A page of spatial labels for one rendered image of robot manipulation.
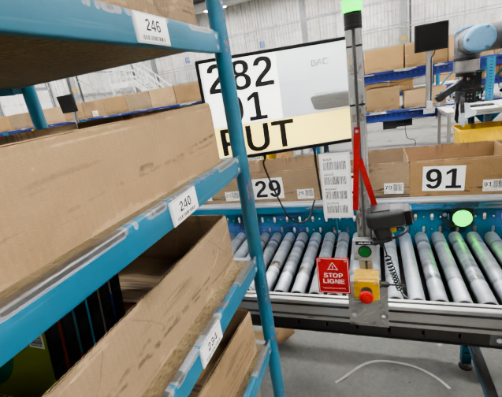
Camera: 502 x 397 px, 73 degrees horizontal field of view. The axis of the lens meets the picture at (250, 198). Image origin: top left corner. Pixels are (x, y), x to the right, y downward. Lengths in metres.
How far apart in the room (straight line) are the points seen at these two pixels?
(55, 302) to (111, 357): 0.13
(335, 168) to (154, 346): 0.71
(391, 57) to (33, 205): 5.94
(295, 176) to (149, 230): 1.34
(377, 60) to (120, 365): 5.90
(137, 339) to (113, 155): 0.21
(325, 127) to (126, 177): 0.78
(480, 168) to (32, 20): 1.58
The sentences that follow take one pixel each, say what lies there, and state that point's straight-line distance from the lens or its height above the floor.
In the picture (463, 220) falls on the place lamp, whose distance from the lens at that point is 1.65.
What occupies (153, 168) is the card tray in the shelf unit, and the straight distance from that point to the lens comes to 0.43.
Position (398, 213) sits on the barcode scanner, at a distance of 0.98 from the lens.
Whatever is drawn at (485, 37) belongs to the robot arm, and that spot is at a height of 1.49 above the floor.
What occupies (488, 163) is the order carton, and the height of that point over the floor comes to 1.02.
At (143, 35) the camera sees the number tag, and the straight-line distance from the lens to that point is 0.41.
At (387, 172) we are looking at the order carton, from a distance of 1.62.
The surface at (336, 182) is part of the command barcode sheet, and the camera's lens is 1.01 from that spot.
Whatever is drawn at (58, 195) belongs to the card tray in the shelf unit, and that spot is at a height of 1.39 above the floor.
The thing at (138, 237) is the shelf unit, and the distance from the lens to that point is 0.36.
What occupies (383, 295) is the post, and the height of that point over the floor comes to 0.78.
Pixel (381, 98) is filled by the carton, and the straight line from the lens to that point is 5.85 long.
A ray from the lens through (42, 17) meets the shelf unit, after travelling 0.32.
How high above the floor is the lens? 1.45
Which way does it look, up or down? 18 degrees down
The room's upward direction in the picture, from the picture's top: 9 degrees counter-clockwise
